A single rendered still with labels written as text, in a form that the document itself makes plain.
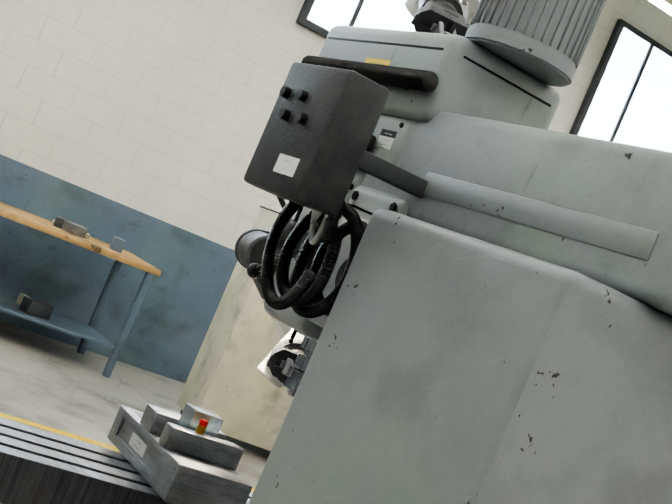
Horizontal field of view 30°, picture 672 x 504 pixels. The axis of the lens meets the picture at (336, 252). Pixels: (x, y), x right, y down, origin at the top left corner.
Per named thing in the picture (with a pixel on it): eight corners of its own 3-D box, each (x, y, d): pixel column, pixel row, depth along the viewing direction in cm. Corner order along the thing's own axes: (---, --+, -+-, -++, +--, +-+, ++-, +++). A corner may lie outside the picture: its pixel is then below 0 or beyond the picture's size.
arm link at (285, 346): (279, 336, 239) (273, 328, 251) (259, 383, 239) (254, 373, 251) (339, 361, 241) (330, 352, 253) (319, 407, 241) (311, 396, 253)
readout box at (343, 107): (234, 177, 201) (286, 57, 201) (280, 198, 205) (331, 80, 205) (289, 197, 183) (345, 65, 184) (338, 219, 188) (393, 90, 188)
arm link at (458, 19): (459, 66, 244) (454, 42, 254) (484, 25, 239) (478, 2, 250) (402, 39, 241) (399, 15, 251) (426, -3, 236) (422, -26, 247)
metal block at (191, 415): (173, 432, 230) (186, 402, 230) (201, 441, 233) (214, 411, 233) (182, 441, 225) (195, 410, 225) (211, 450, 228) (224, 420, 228)
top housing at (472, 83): (297, 94, 250) (329, 19, 250) (397, 145, 263) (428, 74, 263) (422, 119, 209) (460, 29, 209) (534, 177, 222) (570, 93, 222)
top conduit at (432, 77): (297, 68, 245) (304, 52, 245) (314, 77, 247) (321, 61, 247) (418, 87, 207) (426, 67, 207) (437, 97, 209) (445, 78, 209)
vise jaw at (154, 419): (138, 422, 233) (147, 402, 233) (207, 444, 240) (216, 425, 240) (148, 432, 228) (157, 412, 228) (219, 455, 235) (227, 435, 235)
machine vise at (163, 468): (106, 437, 243) (128, 385, 243) (173, 458, 250) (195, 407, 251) (163, 501, 213) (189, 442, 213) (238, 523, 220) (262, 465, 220)
